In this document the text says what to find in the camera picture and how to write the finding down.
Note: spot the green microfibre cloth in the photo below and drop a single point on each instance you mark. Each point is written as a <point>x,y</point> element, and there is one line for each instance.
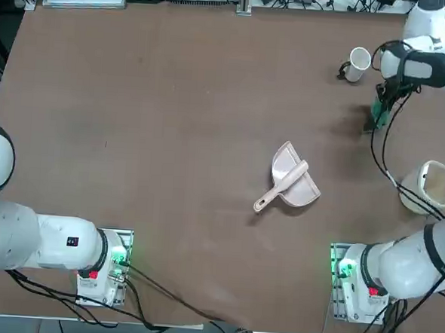
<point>380,114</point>

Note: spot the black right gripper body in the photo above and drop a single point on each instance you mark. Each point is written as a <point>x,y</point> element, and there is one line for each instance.
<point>390,92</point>

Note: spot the beige plastic dustpan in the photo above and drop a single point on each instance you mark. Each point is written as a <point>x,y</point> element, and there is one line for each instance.
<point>304,190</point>

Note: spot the beige hand brush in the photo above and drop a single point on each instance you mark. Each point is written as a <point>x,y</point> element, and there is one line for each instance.
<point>282,185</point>

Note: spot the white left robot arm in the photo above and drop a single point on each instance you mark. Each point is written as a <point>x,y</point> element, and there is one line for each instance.
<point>52,239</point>

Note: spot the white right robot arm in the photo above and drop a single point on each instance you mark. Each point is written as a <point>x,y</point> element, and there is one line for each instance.
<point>409,268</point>

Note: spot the cream bin with flip lid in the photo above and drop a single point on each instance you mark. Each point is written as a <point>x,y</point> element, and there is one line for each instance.
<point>414,185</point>

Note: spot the aluminium profile post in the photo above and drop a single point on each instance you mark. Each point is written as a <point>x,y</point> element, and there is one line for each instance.
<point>244,1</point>

